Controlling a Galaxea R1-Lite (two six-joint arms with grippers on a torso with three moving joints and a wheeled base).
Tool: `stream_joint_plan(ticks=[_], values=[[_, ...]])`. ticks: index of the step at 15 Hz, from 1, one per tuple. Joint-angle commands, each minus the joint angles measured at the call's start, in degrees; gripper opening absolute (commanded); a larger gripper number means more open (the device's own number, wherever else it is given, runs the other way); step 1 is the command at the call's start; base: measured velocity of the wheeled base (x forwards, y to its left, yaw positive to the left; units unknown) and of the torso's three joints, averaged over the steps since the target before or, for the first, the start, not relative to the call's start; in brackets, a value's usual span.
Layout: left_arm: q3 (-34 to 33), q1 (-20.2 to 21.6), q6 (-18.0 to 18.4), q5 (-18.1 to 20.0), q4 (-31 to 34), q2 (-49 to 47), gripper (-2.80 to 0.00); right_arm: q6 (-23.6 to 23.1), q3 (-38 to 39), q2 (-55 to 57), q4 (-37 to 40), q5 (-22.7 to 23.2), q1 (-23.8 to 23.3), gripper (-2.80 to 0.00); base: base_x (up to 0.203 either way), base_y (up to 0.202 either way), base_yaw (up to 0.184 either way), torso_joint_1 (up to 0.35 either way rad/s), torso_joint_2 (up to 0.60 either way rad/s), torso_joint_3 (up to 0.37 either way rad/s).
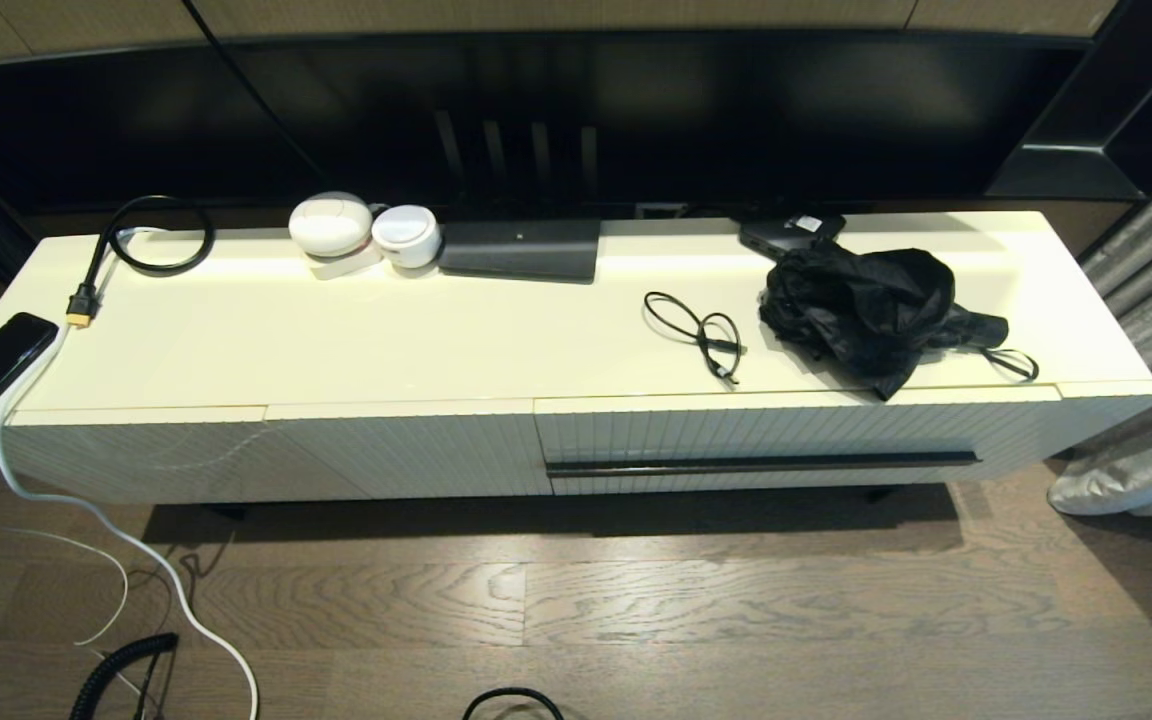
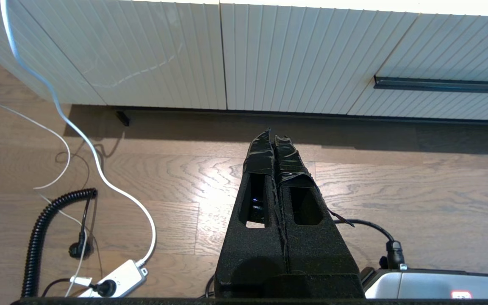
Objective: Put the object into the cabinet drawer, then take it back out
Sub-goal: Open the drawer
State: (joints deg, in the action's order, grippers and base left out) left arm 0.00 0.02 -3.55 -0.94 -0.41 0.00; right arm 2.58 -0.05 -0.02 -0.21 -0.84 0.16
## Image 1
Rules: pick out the white ribbed drawer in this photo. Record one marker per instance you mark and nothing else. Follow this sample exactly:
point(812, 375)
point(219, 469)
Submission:
point(736, 430)

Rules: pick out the black umbrella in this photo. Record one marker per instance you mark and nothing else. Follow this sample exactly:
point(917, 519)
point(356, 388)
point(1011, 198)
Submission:
point(866, 300)

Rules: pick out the white TV cabinet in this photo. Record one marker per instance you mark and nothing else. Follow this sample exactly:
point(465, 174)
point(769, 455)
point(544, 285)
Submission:
point(436, 340)

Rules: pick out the beige card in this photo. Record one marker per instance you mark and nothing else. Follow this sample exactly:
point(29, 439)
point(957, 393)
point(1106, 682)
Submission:
point(341, 268)

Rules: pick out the flat black router box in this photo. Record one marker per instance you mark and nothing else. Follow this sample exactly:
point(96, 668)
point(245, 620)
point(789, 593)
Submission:
point(521, 250)

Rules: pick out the small white round device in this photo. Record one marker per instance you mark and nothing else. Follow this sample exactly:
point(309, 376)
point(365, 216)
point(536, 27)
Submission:
point(406, 235)

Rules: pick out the small black box with label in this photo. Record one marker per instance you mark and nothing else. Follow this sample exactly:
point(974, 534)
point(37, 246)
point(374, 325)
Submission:
point(786, 232)

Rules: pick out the large white round device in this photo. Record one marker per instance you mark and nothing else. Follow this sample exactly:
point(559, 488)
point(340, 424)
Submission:
point(329, 225)

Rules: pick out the black television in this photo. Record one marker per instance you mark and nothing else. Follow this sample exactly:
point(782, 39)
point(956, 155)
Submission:
point(736, 110)

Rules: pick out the black wall shelf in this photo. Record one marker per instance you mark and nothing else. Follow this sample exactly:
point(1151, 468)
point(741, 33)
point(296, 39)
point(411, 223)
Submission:
point(1066, 165)

